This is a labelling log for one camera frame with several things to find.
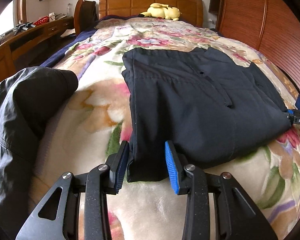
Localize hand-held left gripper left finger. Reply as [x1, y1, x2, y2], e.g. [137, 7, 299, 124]
[16, 140, 130, 240]

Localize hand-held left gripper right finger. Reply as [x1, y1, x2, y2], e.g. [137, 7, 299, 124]
[164, 140, 287, 240]

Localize black buttoned coat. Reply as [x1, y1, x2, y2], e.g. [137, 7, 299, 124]
[122, 47, 292, 183]

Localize floral blanket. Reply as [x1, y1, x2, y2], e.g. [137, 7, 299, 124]
[27, 17, 300, 240]

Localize wooden slatted wardrobe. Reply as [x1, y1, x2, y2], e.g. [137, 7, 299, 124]
[216, 0, 300, 87]

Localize shiny black jacket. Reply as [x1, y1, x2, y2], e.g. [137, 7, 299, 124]
[0, 66, 79, 232]

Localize dark blue bed sheet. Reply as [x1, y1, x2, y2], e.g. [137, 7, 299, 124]
[41, 14, 140, 68]

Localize loose papers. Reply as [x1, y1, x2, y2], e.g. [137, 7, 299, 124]
[60, 29, 77, 38]

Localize wooden chair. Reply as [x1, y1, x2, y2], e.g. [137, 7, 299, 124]
[74, 0, 98, 35]

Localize yellow plush toy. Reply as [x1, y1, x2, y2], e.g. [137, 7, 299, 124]
[139, 3, 182, 21]

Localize wooden desk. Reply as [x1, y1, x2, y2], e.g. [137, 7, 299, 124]
[0, 16, 75, 88]

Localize wooden bed headboard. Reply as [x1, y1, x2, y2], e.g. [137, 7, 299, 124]
[99, 0, 204, 27]

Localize red plastic basket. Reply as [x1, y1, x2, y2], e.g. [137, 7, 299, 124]
[33, 16, 49, 26]

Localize black tripod gadget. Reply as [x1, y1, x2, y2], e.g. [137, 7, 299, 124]
[13, 22, 37, 34]

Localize window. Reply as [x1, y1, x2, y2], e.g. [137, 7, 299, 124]
[0, 0, 24, 44]

